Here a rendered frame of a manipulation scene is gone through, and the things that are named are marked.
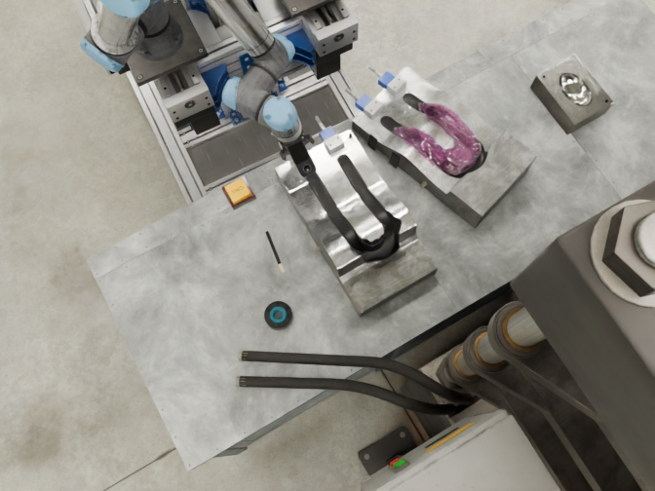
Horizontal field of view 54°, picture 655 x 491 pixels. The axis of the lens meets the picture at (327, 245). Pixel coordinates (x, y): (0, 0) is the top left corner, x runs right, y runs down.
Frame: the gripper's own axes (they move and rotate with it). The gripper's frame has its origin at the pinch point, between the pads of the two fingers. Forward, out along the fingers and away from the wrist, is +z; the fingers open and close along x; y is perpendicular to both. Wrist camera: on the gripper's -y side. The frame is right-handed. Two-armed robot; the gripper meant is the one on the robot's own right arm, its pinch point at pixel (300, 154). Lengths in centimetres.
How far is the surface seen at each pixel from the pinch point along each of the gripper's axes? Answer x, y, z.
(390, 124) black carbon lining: -29.2, -2.6, 13.3
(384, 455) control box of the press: 30, -100, 77
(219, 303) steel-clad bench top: 42.7, -24.7, 5.2
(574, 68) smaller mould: -88, -17, 18
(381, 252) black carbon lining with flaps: -5.6, -36.4, 3.0
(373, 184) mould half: -14.2, -17.6, 5.7
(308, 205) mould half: 5.4, -13.3, 3.4
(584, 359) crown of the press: -13, -67, -103
